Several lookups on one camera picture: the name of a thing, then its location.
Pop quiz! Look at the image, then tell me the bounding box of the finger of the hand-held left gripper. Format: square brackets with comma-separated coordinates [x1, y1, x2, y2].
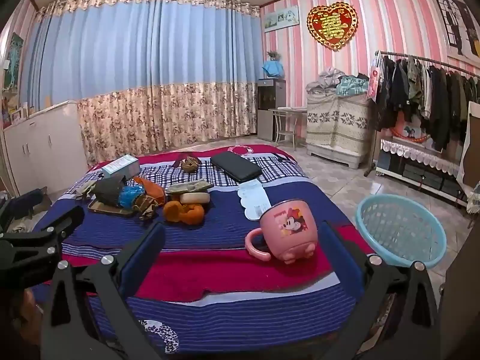
[35, 205, 85, 242]
[0, 188, 53, 220]

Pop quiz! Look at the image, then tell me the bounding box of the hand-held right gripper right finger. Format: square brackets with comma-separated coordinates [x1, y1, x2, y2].
[319, 220, 441, 360]

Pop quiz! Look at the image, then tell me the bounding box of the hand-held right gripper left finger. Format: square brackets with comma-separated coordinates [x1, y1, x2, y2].
[39, 222, 167, 360]

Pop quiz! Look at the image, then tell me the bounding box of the black cloth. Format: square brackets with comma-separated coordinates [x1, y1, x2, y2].
[94, 174, 128, 205]

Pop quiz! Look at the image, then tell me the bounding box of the blue plastic bag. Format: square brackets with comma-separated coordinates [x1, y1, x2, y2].
[118, 185, 145, 209]

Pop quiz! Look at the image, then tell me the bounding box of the light blue plastic basket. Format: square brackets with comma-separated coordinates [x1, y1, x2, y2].
[355, 194, 448, 269]

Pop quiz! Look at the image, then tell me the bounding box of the brown paper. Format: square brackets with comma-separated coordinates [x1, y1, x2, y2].
[180, 157, 202, 173]

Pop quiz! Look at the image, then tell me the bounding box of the white scalloped card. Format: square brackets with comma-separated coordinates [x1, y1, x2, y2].
[237, 180, 271, 221]

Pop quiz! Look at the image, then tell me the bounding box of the beige crumpled cloth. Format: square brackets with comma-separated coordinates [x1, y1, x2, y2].
[73, 180, 98, 197]

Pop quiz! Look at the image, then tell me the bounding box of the brown tray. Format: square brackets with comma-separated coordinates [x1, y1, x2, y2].
[88, 199, 137, 218]

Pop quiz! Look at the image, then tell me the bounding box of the brown crumpled wrapper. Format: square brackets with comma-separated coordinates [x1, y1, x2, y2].
[136, 195, 160, 221]

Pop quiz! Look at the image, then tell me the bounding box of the orange round lid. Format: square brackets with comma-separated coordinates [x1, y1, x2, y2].
[163, 200, 205, 226]

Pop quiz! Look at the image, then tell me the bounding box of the white cabinet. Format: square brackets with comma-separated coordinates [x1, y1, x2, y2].
[2, 99, 89, 196]

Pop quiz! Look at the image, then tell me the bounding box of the pink cartoon cup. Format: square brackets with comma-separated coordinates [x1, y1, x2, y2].
[245, 199, 319, 265]

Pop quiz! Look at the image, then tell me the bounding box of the orange plastic bag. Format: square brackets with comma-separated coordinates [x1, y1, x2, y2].
[134, 176, 166, 206]

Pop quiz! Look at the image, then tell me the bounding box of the teal cardboard box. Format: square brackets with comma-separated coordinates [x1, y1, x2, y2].
[101, 154, 140, 179]

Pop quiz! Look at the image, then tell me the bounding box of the beige round lid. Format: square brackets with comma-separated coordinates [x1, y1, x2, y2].
[179, 192, 211, 205]

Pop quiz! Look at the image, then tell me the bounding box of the camouflage patterned pouch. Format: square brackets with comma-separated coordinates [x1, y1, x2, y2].
[165, 180, 214, 196]

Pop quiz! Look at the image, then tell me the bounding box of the cluster of small ornaments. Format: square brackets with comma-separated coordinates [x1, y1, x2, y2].
[0, 97, 29, 124]

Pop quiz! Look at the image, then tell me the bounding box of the striped blue red blanket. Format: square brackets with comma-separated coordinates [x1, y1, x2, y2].
[30, 144, 377, 360]

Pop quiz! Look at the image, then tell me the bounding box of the black zip case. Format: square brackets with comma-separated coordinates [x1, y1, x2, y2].
[210, 151, 263, 182]

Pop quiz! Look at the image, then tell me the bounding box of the lace covered low shelf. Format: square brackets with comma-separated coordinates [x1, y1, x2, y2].
[377, 139, 469, 207]

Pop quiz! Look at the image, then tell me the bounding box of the patterned cloth covered cabinet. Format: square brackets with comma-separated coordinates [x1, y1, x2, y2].
[305, 92, 376, 167]

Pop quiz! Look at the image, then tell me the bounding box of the cartoon printed cushion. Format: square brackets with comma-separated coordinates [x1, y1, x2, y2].
[390, 120, 432, 143]

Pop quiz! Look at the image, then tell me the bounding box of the blue fringed patterned cloth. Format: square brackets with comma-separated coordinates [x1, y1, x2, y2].
[467, 182, 480, 214]

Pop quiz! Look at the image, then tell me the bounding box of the small white table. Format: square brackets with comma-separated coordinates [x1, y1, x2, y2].
[268, 107, 308, 149]

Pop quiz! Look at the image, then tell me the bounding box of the blue and floral curtain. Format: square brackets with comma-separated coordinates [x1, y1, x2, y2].
[20, 0, 263, 166]

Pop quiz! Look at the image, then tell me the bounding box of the grey water dispenser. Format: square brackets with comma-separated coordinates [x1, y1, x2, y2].
[257, 78, 286, 142]

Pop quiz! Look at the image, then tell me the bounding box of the brown folding board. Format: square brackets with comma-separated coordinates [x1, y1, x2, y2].
[459, 101, 480, 192]

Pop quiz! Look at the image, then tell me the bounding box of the teal clothes pile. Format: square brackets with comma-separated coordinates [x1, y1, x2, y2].
[335, 75, 370, 96]

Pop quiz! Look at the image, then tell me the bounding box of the grey clothes pile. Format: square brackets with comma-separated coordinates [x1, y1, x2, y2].
[305, 67, 346, 91]

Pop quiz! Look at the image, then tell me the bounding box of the row of hanging clothes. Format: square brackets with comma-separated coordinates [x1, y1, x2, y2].
[375, 54, 480, 152]

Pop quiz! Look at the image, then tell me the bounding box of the blue vase with dried plant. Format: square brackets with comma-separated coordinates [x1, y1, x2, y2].
[262, 50, 286, 79]

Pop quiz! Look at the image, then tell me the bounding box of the metal clothes rack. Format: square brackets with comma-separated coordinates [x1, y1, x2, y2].
[365, 50, 480, 177]

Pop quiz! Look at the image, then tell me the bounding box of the green wall poster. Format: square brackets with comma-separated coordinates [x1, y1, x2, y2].
[2, 32, 25, 92]

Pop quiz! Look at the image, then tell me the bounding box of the red heart wall decoration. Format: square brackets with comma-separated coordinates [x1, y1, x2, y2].
[307, 3, 359, 51]

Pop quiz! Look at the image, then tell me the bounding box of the landscape wall picture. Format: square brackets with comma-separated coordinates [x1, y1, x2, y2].
[263, 5, 301, 32]

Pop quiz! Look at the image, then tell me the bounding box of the black silhouette wall poster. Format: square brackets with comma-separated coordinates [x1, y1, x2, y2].
[433, 0, 480, 68]

